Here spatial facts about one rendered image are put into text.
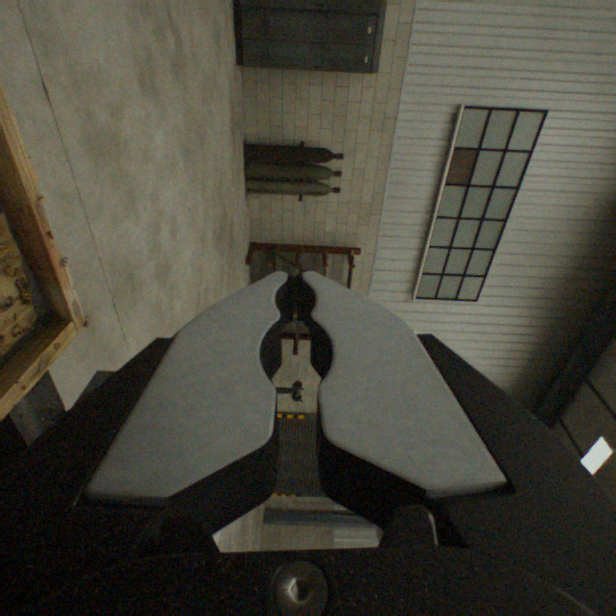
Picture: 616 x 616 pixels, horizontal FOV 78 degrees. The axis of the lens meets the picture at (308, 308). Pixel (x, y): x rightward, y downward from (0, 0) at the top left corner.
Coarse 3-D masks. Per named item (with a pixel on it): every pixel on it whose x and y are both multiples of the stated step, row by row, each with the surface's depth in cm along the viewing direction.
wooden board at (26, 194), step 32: (0, 96) 22; (0, 128) 22; (0, 160) 23; (0, 192) 24; (32, 192) 25; (0, 224) 25; (32, 224) 25; (32, 256) 27; (0, 288) 25; (32, 288) 28; (64, 288) 28; (0, 320) 25; (64, 320) 29; (32, 352) 26; (0, 384) 24; (32, 384) 25; (0, 416) 23
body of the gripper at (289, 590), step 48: (192, 528) 5; (432, 528) 5; (96, 576) 4; (144, 576) 4; (192, 576) 4; (240, 576) 4; (288, 576) 4; (336, 576) 4; (384, 576) 4; (432, 576) 4; (480, 576) 4; (528, 576) 4
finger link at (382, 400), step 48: (336, 288) 11; (336, 336) 9; (384, 336) 9; (336, 384) 7; (384, 384) 7; (432, 384) 7; (336, 432) 6; (384, 432) 6; (432, 432) 6; (336, 480) 7; (384, 480) 6; (432, 480) 6; (480, 480) 6; (384, 528) 7
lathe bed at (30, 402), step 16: (48, 384) 33; (32, 400) 31; (48, 400) 33; (16, 416) 29; (32, 416) 31; (48, 416) 33; (0, 432) 30; (16, 432) 30; (32, 432) 31; (0, 448) 31; (16, 448) 31
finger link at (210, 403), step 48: (288, 288) 11; (192, 336) 9; (240, 336) 9; (192, 384) 7; (240, 384) 7; (144, 432) 6; (192, 432) 6; (240, 432) 6; (96, 480) 6; (144, 480) 6; (192, 480) 6; (240, 480) 6
